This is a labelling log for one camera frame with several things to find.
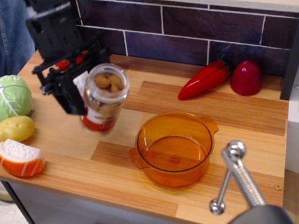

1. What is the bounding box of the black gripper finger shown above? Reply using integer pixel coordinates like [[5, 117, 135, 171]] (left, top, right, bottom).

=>
[[50, 71, 87, 115], [92, 47, 110, 67]]

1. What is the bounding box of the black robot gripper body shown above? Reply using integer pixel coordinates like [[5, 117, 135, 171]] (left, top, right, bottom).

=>
[[26, 3, 106, 95]]

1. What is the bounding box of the clear almond jar red label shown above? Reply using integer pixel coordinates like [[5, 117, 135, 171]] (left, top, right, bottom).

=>
[[81, 63, 130, 132]]

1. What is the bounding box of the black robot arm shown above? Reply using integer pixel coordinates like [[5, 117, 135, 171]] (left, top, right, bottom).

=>
[[25, 0, 110, 115]]

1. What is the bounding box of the orange transparent plastic pot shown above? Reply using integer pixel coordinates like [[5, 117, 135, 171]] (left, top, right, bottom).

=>
[[129, 111, 219, 189]]

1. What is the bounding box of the white toy ice cream cone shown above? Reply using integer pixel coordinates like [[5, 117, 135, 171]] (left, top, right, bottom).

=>
[[73, 71, 89, 98]]

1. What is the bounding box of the red toy strawberry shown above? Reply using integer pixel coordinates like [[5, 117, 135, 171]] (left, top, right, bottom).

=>
[[55, 55, 84, 71]]

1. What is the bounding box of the green toy cabbage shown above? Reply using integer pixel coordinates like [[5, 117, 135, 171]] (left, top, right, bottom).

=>
[[0, 75, 33, 122]]

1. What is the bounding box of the yellow toy potato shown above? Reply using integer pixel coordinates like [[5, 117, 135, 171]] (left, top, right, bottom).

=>
[[0, 115, 35, 142]]

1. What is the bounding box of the orange salmon sushi toy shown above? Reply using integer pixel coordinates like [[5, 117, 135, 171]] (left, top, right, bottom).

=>
[[0, 139, 45, 177]]

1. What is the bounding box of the red toy chili pepper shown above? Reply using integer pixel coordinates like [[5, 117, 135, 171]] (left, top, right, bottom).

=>
[[177, 60, 231, 100]]

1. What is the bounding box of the dark red toy half pepper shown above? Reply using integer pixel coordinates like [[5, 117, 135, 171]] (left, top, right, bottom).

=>
[[230, 59, 262, 96]]

